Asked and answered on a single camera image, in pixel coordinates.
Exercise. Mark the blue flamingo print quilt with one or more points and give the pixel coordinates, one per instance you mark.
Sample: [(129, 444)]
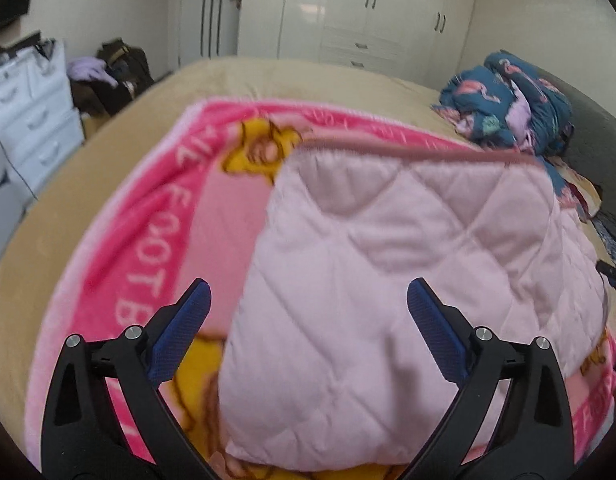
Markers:
[(502, 105)]

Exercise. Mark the dark brown bag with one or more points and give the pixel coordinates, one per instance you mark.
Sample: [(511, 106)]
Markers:
[(128, 67)]

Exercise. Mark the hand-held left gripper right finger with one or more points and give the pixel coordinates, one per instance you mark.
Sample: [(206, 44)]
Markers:
[(437, 332)]

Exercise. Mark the stack of folded blankets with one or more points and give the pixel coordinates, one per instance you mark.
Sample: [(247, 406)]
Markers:
[(582, 192)]

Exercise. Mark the white door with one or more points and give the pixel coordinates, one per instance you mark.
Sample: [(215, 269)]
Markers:
[(208, 20)]

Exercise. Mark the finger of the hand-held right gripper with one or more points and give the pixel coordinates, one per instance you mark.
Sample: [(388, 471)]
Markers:
[(613, 275)]

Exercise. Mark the light pink quilted blanket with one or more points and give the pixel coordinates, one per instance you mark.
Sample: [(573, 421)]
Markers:
[(387, 260)]

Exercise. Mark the dark patterned cloth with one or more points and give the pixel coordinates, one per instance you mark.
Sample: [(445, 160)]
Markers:
[(612, 235)]

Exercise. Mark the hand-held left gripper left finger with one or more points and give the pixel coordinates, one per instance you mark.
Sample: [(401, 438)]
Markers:
[(180, 332)]

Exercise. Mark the purple cloth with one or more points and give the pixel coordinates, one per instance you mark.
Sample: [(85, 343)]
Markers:
[(90, 67)]

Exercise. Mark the white drawer chest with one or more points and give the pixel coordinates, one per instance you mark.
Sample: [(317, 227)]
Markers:
[(33, 110)]

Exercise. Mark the pink cartoon printed blanket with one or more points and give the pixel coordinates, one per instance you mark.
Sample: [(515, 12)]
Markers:
[(153, 240)]

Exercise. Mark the white wardrobe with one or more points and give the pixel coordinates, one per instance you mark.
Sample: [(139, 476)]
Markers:
[(363, 5)]

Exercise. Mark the grey headboard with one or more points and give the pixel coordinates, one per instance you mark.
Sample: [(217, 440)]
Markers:
[(597, 125)]

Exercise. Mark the beige bed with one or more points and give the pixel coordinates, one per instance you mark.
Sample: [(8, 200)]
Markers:
[(238, 75)]

